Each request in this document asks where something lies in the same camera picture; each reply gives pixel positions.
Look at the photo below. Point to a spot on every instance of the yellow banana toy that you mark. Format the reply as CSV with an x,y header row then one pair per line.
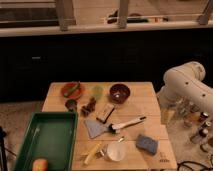
x,y
89,154

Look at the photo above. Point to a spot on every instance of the light green cup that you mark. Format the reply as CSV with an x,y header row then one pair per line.
x,y
97,92

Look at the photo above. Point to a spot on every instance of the green plastic bin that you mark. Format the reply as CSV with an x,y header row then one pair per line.
x,y
49,135

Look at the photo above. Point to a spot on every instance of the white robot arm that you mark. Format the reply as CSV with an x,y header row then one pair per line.
x,y
185,81

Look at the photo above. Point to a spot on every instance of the grey triangular cloth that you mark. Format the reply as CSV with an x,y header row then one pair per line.
x,y
95,128

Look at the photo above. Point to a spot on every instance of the orange fruit toy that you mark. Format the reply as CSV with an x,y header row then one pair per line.
x,y
40,164

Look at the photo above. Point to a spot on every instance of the black tripod stand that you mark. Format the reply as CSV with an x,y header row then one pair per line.
x,y
3,159

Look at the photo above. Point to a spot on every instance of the green pickle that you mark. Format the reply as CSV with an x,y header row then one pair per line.
x,y
70,89

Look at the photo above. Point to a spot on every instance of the white black eraser block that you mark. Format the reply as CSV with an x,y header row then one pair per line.
x,y
106,111

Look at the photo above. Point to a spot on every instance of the dark green small cup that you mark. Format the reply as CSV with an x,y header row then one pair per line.
x,y
71,105

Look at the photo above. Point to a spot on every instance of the blue grey sponge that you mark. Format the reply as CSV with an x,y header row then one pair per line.
x,y
146,143

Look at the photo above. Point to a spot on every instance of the brown pine cone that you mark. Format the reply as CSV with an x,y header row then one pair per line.
x,y
90,107

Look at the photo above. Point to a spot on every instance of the dark purple bowl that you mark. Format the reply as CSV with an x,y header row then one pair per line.
x,y
119,93

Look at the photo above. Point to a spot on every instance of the white cup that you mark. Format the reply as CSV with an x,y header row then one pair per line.
x,y
116,151

